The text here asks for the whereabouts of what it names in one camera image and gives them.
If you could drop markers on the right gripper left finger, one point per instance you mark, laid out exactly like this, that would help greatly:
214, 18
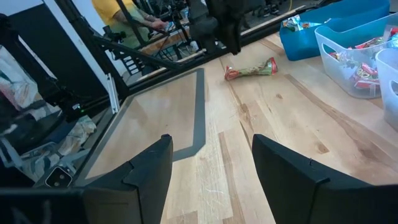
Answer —
149, 186

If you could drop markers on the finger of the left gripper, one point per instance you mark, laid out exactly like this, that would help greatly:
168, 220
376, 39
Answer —
237, 18
222, 15

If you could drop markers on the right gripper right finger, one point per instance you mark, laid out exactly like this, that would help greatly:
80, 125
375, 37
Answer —
295, 193

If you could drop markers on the red green granola bar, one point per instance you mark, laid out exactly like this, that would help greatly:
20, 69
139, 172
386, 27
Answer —
252, 69

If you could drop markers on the silver granola bar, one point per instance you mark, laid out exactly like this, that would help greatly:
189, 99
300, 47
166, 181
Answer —
295, 23

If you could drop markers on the green yellow granola bar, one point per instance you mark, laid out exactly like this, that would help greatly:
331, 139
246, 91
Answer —
339, 56

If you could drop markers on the colourful snack bars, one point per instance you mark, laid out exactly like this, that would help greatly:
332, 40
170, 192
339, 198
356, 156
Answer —
370, 42

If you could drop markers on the blue granola bar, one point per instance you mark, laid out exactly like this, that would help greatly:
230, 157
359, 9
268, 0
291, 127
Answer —
393, 42

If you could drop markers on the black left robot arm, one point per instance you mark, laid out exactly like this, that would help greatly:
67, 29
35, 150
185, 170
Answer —
200, 31

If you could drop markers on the person's hand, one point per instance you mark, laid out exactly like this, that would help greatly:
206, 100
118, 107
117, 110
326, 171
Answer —
160, 24

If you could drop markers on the wooden workbench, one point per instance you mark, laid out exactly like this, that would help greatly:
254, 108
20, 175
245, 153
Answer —
161, 42

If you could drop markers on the blue plastic bin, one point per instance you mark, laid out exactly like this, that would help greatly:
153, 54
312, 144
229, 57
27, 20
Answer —
301, 46

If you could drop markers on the grey bordered clear mat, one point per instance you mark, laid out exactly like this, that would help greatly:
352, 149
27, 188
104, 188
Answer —
199, 118

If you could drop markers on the crumpled beige cloth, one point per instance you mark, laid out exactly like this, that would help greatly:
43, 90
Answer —
77, 133

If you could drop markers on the black smartphone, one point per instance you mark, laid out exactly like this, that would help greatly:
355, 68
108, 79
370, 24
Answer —
59, 177

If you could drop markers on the person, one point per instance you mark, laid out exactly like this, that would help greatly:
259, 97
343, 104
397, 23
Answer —
124, 15

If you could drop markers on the white plastic bag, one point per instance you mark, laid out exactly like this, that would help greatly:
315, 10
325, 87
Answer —
15, 84

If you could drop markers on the black panel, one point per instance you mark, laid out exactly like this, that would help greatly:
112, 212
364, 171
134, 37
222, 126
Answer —
46, 46

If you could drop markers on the silver metal bracket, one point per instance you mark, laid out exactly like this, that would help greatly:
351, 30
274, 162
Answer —
113, 93

